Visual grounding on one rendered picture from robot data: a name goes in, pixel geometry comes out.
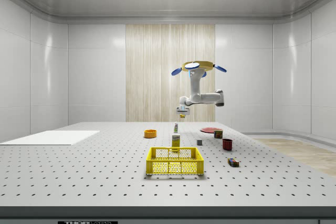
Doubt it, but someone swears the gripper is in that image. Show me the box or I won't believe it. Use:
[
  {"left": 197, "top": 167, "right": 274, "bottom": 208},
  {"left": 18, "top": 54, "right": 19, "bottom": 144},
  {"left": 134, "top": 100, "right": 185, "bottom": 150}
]
[{"left": 175, "top": 105, "right": 191, "bottom": 116}]

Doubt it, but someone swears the red plate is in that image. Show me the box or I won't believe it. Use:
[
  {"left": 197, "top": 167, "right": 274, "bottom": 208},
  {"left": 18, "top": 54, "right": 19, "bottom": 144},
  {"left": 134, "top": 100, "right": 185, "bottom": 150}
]
[{"left": 200, "top": 127, "right": 223, "bottom": 134}]

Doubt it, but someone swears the yellow basket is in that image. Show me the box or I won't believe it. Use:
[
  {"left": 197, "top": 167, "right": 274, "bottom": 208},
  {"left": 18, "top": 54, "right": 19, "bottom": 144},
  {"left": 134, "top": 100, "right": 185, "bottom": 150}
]
[{"left": 145, "top": 146, "right": 205, "bottom": 177}]

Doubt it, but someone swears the white board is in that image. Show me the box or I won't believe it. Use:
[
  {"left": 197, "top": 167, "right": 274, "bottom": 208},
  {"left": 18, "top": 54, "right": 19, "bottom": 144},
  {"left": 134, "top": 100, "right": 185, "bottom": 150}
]
[{"left": 0, "top": 130, "right": 101, "bottom": 146}]

